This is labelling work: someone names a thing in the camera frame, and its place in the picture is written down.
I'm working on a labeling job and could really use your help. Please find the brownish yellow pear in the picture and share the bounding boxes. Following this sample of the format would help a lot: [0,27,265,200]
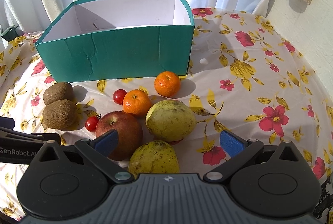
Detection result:
[128,140,180,178]

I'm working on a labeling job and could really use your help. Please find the lower cherry tomato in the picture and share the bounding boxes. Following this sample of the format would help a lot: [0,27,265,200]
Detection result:
[85,116,101,132]

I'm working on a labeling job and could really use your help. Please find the cherry tomato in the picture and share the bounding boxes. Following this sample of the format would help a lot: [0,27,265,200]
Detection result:
[112,89,127,105]
[85,116,101,132]

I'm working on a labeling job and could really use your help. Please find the red apple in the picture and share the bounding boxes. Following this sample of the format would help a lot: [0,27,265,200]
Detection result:
[95,111,143,161]

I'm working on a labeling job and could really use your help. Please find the lower brown kiwi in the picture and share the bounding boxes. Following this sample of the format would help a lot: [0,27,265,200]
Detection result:
[42,99,76,129]

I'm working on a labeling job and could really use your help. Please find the brown kiwi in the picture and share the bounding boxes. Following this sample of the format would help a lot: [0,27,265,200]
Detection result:
[42,99,76,129]
[43,82,74,106]

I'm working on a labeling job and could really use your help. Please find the upper cherry tomato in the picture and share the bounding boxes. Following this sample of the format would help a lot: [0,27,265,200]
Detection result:
[112,89,127,105]

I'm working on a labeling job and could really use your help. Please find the lower orange tangerine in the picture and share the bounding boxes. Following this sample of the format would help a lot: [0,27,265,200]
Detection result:
[122,89,152,118]

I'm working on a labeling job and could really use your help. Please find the orange tangerine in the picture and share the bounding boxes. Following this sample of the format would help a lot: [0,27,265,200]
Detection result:
[154,71,181,97]
[122,89,152,118]

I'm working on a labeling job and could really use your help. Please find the upper brown kiwi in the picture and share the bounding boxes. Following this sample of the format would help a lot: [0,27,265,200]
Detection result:
[43,82,74,106]

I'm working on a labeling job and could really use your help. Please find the large green-yellow pear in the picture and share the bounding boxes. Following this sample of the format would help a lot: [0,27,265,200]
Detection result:
[145,99,196,142]

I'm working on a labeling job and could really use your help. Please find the upper orange tangerine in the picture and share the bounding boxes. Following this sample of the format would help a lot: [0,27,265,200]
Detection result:
[154,71,181,97]

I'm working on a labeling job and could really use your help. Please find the dark green object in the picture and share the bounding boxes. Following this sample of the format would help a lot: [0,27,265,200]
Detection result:
[1,25,24,42]

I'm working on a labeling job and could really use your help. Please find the teal cardboard box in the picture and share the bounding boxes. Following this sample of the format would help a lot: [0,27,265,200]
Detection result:
[35,0,195,83]

